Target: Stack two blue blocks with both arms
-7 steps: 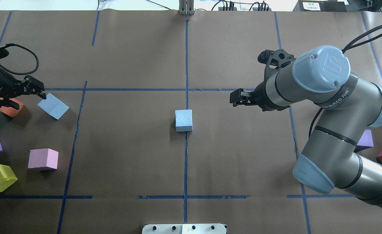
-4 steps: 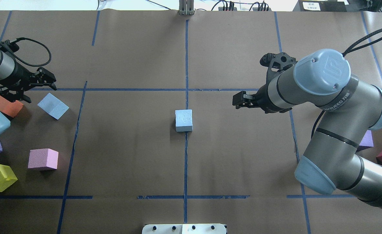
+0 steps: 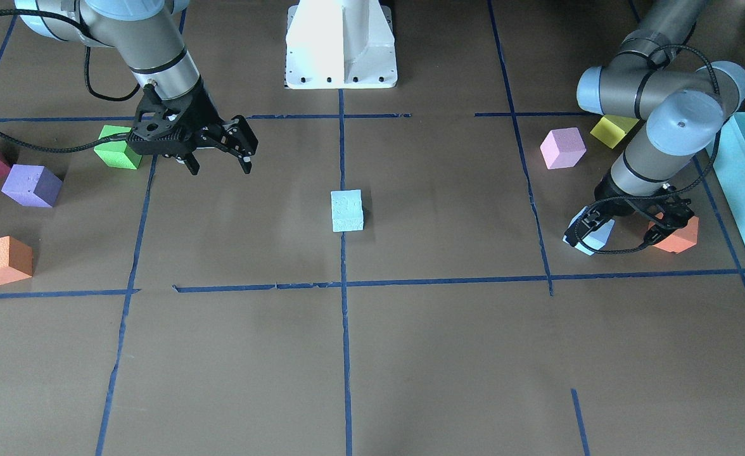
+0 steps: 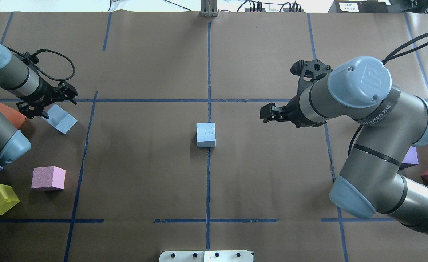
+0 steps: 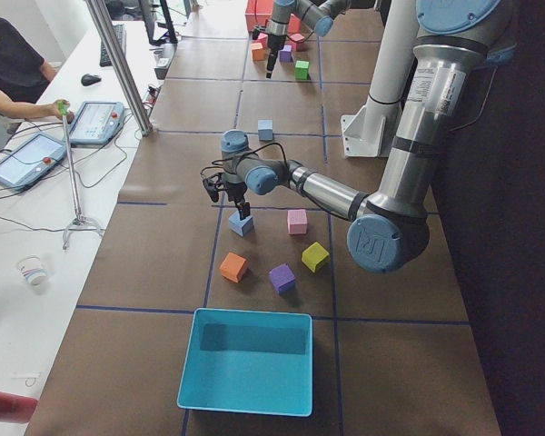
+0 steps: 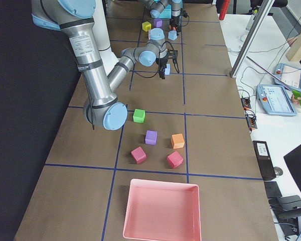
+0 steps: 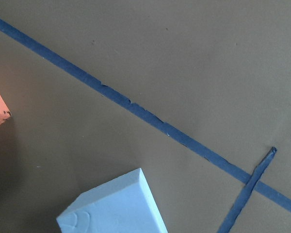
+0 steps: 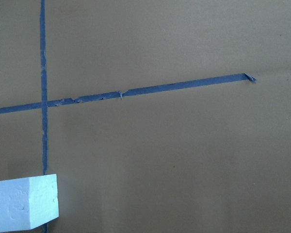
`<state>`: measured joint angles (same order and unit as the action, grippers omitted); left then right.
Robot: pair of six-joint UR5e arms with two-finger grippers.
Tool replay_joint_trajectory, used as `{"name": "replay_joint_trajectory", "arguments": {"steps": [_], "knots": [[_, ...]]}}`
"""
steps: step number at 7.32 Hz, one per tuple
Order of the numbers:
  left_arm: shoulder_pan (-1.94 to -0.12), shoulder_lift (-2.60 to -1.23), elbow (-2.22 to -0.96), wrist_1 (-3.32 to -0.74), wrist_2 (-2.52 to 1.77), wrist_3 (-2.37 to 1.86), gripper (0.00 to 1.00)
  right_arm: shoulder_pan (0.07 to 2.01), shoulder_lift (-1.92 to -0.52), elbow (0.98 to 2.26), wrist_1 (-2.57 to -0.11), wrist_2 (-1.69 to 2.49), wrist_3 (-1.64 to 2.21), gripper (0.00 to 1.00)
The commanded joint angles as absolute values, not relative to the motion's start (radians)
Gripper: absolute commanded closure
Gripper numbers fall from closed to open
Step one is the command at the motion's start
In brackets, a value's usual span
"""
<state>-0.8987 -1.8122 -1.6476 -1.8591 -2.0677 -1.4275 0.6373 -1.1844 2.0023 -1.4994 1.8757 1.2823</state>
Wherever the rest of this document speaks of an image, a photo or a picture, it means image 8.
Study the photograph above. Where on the light blue foam block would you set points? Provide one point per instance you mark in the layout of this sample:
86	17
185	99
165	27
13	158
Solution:
27	203

